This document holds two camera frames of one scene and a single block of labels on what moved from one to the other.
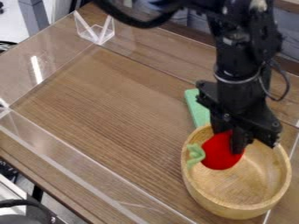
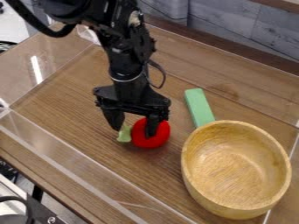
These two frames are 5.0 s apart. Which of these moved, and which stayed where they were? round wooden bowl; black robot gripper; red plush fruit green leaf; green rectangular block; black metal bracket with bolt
Moved: red plush fruit green leaf; black robot gripper
Stayed: round wooden bowl; black metal bracket with bolt; green rectangular block
